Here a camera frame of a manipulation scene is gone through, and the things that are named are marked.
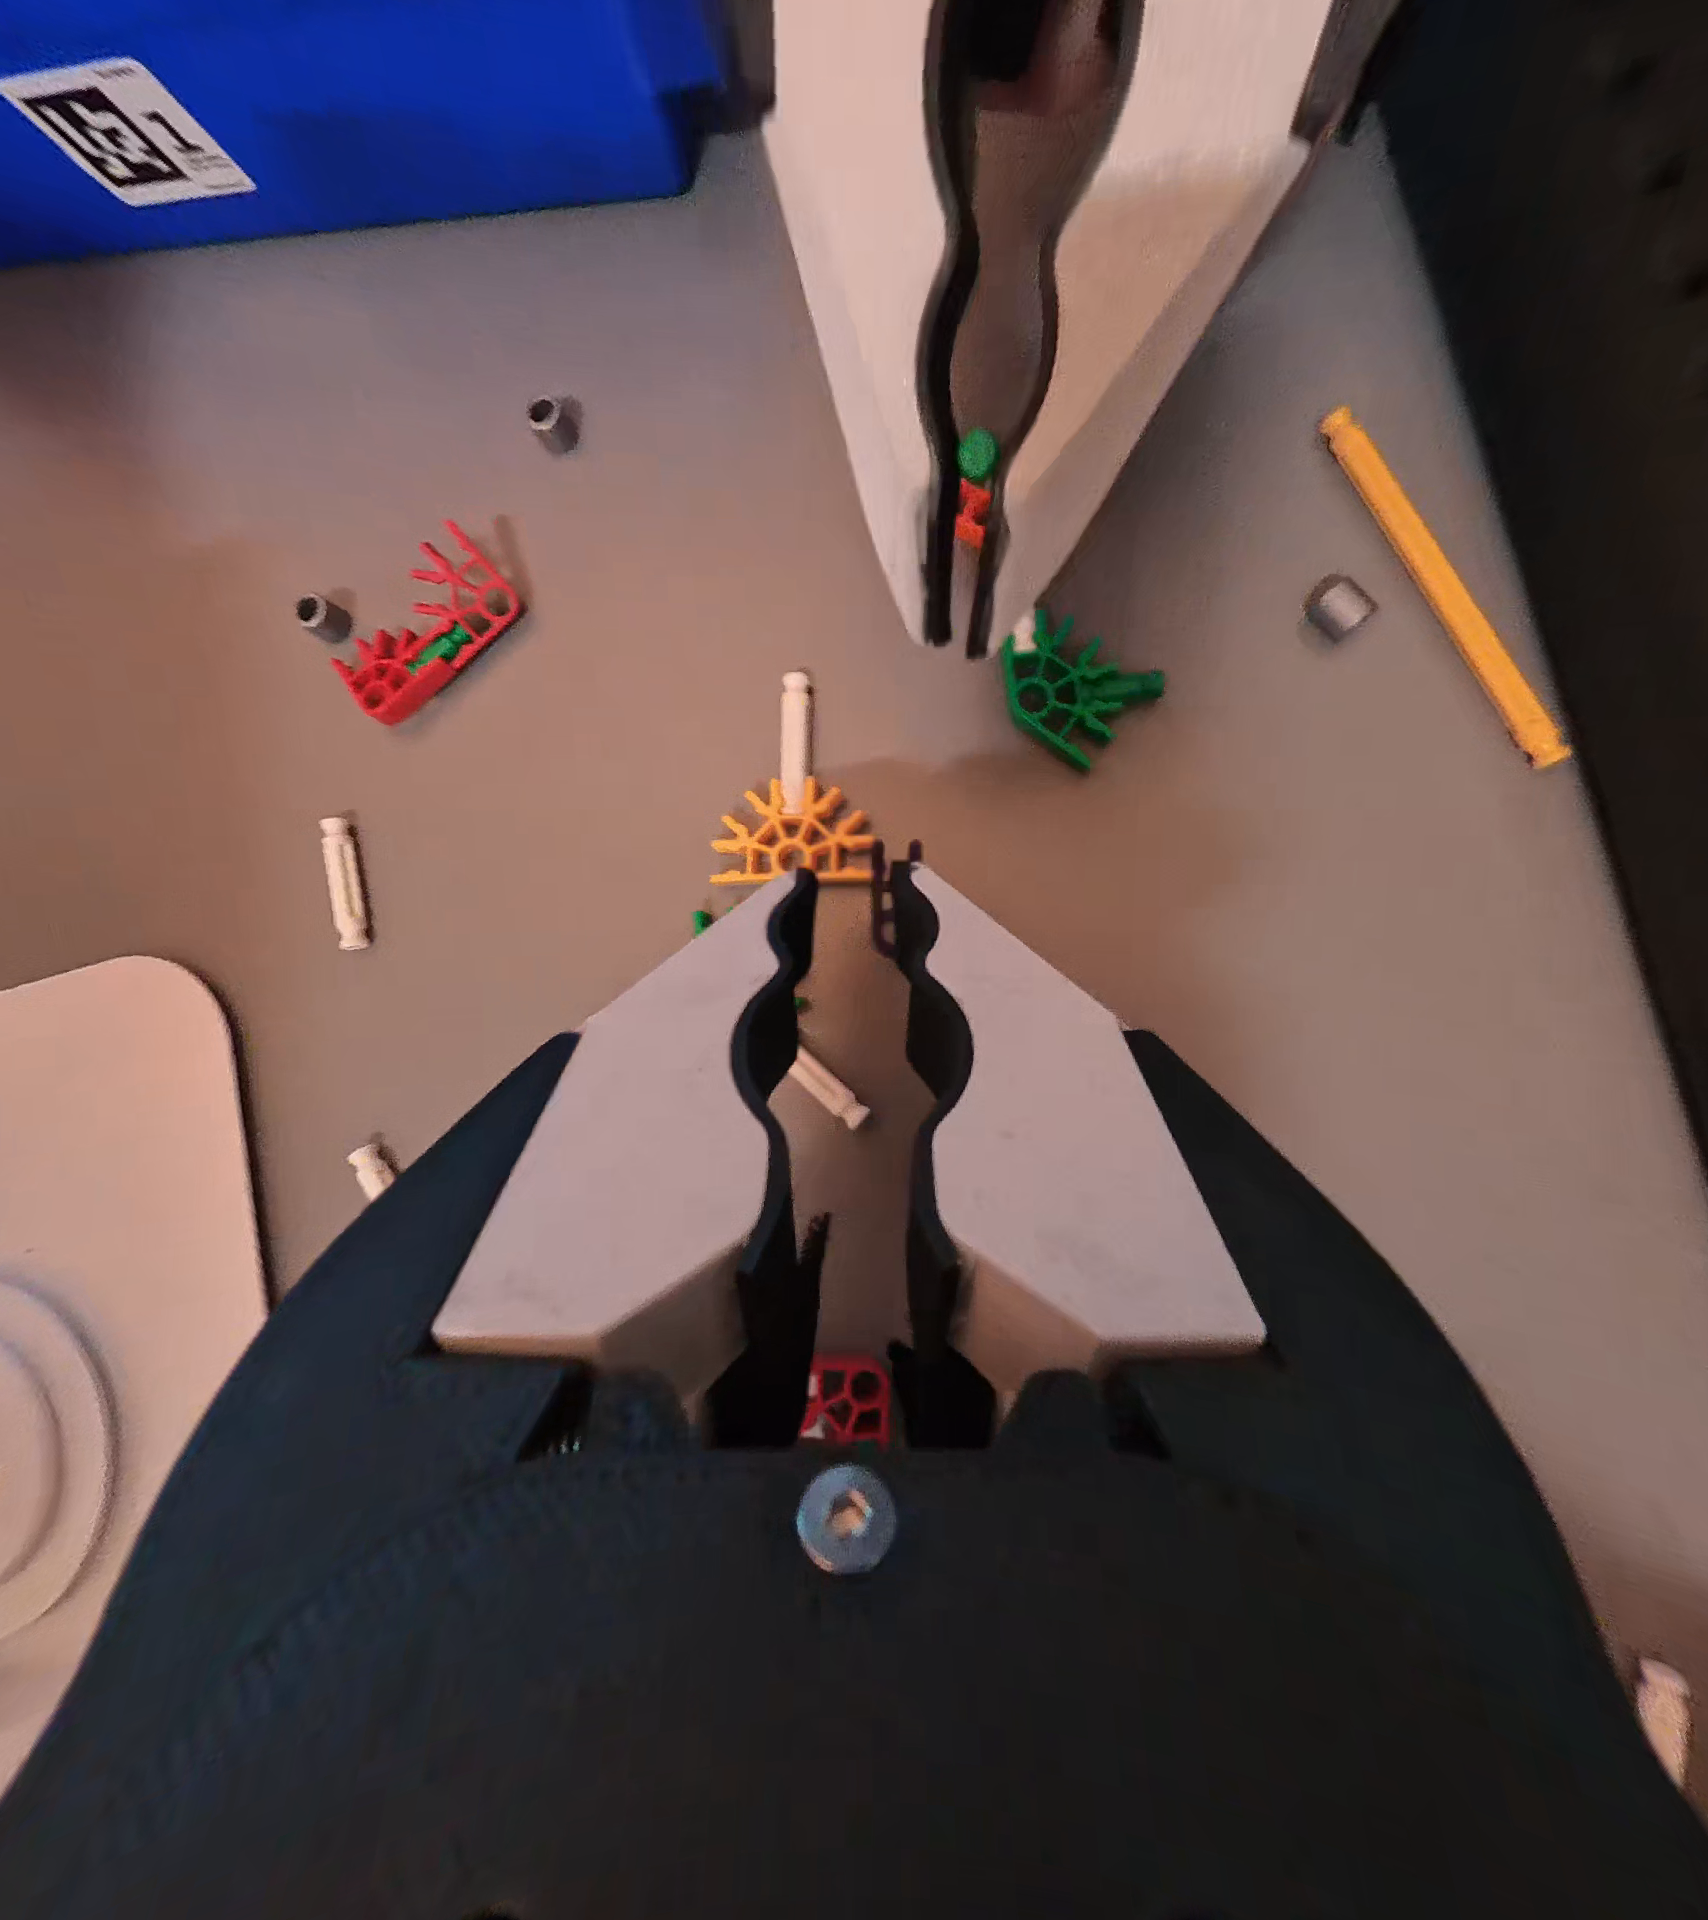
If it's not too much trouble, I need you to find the white document stand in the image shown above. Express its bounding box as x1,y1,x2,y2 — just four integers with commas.
0,953,273,1794

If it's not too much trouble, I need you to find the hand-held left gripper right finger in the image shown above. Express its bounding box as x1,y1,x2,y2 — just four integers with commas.
872,840,1269,1448

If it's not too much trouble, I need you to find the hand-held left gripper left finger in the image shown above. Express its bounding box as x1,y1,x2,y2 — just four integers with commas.
431,869,832,1448

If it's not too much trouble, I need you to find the red green connector piece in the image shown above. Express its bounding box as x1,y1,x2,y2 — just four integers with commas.
332,516,529,728

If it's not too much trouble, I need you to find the blue bin with white tag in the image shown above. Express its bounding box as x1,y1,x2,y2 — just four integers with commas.
0,0,731,282

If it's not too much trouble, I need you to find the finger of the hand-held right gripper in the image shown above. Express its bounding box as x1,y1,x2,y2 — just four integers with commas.
768,0,980,652
963,0,1344,661

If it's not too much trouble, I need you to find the yellow fan connector piece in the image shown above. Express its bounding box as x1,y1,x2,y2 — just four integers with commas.
709,775,880,889

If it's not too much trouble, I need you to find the yellow plastic rod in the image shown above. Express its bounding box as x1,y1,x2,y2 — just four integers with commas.
1316,406,1574,772

